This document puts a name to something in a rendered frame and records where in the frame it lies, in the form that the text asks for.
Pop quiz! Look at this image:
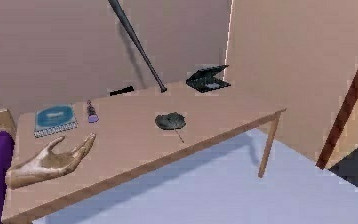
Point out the black open laptop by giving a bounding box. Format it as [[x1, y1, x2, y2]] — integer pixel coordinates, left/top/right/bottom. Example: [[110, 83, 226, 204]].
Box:
[[185, 64, 232, 94]]

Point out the light wooden table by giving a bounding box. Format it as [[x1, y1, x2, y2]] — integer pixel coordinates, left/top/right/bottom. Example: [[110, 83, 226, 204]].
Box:
[[0, 80, 287, 224]]

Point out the black remote control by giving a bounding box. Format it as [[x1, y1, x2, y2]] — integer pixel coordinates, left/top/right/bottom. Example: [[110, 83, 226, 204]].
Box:
[[109, 85, 135, 97]]

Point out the dark grey baseball bat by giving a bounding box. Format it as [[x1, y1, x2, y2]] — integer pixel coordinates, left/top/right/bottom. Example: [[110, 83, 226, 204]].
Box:
[[107, 0, 168, 94]]

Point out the blue spiral notebook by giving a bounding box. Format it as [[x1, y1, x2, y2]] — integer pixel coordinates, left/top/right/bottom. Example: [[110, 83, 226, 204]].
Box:
[[33, 104, 79, 139]]

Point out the tan hand sculpture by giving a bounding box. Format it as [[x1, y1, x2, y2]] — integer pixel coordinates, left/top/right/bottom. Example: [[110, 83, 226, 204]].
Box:
[[5, 132, 97, 190]]

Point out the light wooden headboard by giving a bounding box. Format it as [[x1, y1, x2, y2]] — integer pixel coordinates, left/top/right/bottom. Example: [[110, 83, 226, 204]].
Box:
[[0, 108, 17, 138]]

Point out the reddish brown door frame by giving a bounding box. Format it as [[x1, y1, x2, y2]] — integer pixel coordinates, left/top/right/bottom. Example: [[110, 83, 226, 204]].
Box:
[[315, 40, 358, 170]]

